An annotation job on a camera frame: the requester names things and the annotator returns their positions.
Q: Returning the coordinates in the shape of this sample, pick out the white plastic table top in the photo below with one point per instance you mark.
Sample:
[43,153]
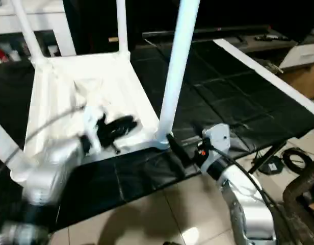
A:
[85,87]

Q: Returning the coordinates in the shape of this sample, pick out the white glass-door cabinet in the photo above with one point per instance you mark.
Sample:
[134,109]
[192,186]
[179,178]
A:
[40,20]

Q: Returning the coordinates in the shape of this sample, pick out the small yellow label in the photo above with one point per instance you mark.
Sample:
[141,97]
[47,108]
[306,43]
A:
[113,39]

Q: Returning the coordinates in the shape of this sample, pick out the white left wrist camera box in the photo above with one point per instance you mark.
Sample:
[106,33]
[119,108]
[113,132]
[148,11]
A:
[92,127]

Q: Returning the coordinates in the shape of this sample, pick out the black work mat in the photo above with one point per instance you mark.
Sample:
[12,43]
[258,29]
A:
[233,92]

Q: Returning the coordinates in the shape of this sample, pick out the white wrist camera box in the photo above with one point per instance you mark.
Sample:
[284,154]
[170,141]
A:
[217,140]
[92,127]

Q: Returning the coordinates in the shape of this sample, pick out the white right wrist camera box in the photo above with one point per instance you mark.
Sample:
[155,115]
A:
[217,140]

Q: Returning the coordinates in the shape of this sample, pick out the black metal bar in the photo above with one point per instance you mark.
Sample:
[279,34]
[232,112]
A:
[228,33]

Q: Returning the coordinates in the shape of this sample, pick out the white plastic table leg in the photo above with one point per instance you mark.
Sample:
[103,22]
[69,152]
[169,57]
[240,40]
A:
[6,145]
[27,35]
[122,28]
[177,66]

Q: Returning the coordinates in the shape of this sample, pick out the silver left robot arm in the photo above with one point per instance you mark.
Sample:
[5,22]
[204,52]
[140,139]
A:
[45,173]

